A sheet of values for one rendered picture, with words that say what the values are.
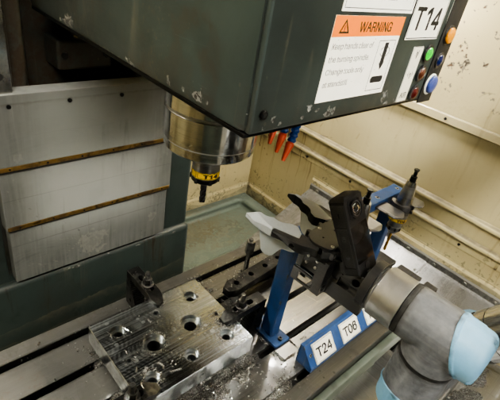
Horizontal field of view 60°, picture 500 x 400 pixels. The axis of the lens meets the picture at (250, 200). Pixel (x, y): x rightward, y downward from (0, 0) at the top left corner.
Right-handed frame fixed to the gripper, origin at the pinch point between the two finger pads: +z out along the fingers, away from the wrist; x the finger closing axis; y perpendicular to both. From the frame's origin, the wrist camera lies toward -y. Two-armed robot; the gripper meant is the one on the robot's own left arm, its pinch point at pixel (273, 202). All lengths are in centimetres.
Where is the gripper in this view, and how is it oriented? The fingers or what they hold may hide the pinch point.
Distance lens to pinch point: 68.8
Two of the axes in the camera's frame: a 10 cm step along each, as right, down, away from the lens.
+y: -1.9, 8.2, 5.4
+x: 6.8, -2.9, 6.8
